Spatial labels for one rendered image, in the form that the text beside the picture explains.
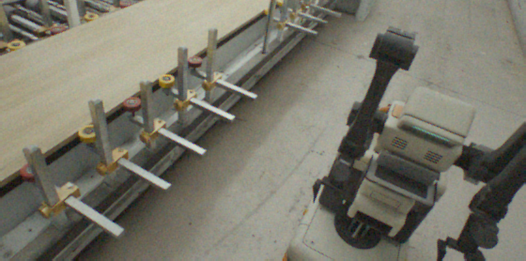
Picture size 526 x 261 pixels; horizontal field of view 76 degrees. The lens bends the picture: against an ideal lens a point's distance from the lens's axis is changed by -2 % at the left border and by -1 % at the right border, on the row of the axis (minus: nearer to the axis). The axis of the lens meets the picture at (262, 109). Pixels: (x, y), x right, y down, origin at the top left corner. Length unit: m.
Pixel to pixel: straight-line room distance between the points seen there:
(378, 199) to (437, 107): 0.54
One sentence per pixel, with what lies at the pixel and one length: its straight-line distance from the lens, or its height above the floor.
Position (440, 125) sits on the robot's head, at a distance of 1.25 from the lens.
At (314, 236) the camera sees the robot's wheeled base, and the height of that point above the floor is 0.28.
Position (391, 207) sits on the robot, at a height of 0.81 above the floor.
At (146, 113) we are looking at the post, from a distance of 1.58.
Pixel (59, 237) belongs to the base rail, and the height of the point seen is 0.70.
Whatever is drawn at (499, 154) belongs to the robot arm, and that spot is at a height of 1.33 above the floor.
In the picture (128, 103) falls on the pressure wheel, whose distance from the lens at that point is 1.72.
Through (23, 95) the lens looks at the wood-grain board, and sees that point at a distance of 1.89.
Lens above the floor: 1.97
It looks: 38 degrees down
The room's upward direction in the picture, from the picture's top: 11 degrees clockwise
